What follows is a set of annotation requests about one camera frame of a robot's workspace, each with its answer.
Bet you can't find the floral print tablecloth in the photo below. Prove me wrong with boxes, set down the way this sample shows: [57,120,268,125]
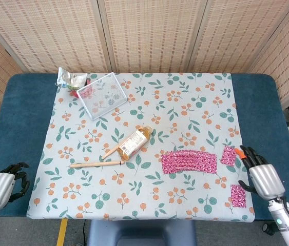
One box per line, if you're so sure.
[26,72,256,222]

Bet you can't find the teal table cover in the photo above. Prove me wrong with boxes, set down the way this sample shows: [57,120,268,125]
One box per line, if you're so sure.
[0,73,289,223]

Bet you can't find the white wire mesh basket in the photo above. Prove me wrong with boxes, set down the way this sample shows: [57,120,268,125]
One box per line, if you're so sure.
[76,72,128,121]

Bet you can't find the crumpled silver foil bag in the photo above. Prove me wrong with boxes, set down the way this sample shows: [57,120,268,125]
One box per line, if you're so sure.
[55,67,88,90]

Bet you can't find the long wooden stick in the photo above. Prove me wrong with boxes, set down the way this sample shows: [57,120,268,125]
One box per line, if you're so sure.
[69,160,123,169]

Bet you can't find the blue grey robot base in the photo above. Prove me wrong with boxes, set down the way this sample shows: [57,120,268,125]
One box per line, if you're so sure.
[87,219,197,246]

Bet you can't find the short wooden stick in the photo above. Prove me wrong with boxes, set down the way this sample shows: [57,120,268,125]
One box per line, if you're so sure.
[101,144,121,159]

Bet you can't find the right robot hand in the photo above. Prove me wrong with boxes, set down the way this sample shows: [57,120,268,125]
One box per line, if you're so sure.
[235,145,286,200]

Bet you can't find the black caster wheel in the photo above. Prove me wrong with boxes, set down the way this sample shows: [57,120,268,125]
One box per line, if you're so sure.
[262,222,273,235]

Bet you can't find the spread of red playing cards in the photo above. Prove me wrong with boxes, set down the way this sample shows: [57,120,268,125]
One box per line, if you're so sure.
[161,150,217,175]

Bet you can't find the amber liquid plastic bottle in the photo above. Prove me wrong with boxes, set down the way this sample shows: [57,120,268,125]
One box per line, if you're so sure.
[115,125,153,161]

